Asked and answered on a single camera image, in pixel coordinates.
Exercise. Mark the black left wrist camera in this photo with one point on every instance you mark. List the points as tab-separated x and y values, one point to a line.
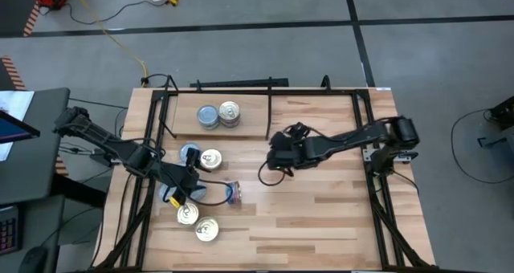
193	158

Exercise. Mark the dark grey desk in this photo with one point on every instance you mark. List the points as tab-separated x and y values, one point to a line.
44	164

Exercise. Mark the white paper sheet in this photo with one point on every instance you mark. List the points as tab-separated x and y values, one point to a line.
18	100

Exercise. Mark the black computer mouse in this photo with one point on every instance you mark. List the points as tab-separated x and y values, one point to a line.
34	261

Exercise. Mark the Wild Planet pink salmon can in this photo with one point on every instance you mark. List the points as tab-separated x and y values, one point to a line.
234	192
212	160
230	125
188	214
207	229
229	111

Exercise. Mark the black keyboard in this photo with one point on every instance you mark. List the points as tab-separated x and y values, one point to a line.
8	231

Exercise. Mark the black floor equipment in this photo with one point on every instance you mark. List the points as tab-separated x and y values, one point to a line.
502	114

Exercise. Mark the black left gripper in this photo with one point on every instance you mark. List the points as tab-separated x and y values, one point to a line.
186	180

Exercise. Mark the wooden shelf board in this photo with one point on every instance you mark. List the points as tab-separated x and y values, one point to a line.
249	116

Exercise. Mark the black orange striped mat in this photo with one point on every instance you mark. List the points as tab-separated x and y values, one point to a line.
14	74
32	22

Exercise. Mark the black metal shelf frame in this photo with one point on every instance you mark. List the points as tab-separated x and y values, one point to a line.
268	116

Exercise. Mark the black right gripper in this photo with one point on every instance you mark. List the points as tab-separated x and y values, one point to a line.
305	152

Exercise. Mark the laptop with blue screen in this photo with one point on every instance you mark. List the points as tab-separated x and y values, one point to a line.
14	128

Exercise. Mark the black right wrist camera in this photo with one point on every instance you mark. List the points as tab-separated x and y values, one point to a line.
299	130

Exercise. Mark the black metal rig frame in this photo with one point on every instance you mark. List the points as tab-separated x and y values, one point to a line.
313	92

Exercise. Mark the Bumble Bee light tuna can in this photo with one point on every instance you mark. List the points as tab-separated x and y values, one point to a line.
208	115
184	152
208	127
164	193
201	192

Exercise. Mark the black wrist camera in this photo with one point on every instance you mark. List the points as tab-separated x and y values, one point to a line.
299	130
193	158

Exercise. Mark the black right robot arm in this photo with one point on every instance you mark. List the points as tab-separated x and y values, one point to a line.
349	138

